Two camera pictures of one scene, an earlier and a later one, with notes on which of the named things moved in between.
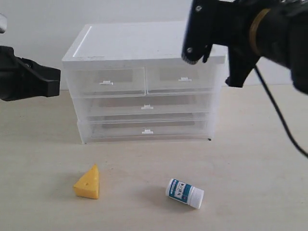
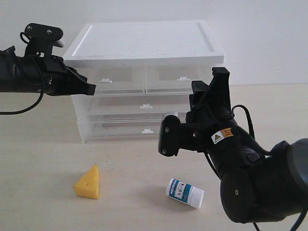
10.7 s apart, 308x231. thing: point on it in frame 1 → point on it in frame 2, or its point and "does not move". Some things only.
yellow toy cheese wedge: x=87 y=186 does not move
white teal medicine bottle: x=191 y=195 does not move
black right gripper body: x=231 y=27 → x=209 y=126
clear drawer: x=176 y=81 does not move
